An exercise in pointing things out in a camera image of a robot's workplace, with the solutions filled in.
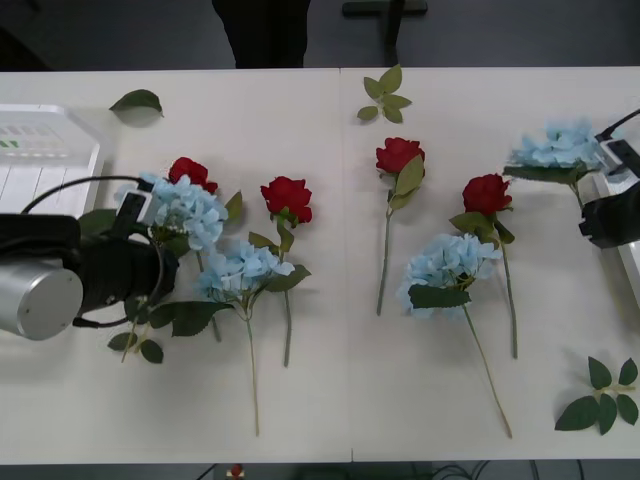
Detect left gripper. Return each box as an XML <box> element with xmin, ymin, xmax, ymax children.
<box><xmin>129</xmin><ymin>238</ymin><xmax>180</xmax><ymax>304</ymax></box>

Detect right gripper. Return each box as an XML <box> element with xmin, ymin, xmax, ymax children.
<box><xmin>578</xmin><ymin>187</ymin><xmax>640</xmax><ymax>250</ymax></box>

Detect pale blue artificial flower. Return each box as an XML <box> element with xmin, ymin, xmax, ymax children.
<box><xmin>396</xmin><ymin>231</ymin><xmax>514</xmax><ymax>441</ymax></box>
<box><xmin>78</xmin><ymin>171</ymin><xmax>230</xmax><ymax>366</ymax></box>
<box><xmin>501</xmin><ymin>116</ymin><xmax>610</xmax><ymax>209</ymax></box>
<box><xmin>148</xmin><ymin>232</ymin><xmax>313</xmax><ymax>438</ymax></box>

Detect red artificial rose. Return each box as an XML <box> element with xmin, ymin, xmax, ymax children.
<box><xmin>448</xmin><ymin>172</ymin><xmax>520</xmax><ymax>361</ymax></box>
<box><xmin>247</xmin><ymin>175</ymin><xmax>315</xmax><ymax>369</ymax></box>
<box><xmin>374</xmin><ymin>136</ymin><xmax>427</xmax><ymax>318</ymax></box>
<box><xmin>167</xmin><ymin>156</ymin><xmax>245</xmax><ymax>344</ymax></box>

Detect single loose green leaf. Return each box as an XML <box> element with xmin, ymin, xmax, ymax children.
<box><xmin>108</xmin><ymin>88</ymin><xmax>165</xmax><ymax>120</ymax></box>

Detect dark green leaf twig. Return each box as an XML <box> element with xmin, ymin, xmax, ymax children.
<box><xmin>554</xmin><ymin>355</ymin><xmax>640</xmax><ymax>437</ymax></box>

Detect pale green leaf twig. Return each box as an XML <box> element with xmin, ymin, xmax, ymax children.
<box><xmin>356</xmin><ymin>63</ymin><xmax>414</xmax><ymax>125</ymax></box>

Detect person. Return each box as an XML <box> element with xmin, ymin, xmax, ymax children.
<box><xmin>211</xmin><ymin>0</ymin><xmax>315</xmax><ymax>70</ymax></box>

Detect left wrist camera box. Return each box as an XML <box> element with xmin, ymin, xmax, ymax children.
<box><xmin>116</xmin><ymin>187</ymin><xmax>154</xmax><ymax>230</ymax></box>

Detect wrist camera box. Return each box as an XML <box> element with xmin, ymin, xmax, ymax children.
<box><xmin>116</xmin><ymin>187</ymin><xmax>154</xmax><ymax>230</ymax></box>
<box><xmin>596</xmin><ymin>139</ymin><xmax>640</xmax><ymax>177</ymax></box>

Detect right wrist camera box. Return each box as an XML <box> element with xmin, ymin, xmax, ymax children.
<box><xmin>596</xmin><ymin>139</ymin><xmax>640</xmax><ymax>177</ymax></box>

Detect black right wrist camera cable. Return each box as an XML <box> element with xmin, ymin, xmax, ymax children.
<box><xmin>594</xmin><ymin>108</ymin><xmax>640</xmax><ymax>139</ymax></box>

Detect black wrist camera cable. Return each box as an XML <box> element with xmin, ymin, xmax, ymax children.
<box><xmin>594</xmin><ymin>108</ymin><xmax>640</xmax><ymax>139</ymax></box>
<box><xmin>19</xmin><ymin>173</ymin><xmax>169</xmax><ymax>330</ymax></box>

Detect black left wrist camera cable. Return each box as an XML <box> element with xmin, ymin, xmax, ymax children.
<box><xmin>19</xmin><ymin>173</ymin><xmax>169</xmax><ymax>330</ymax></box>

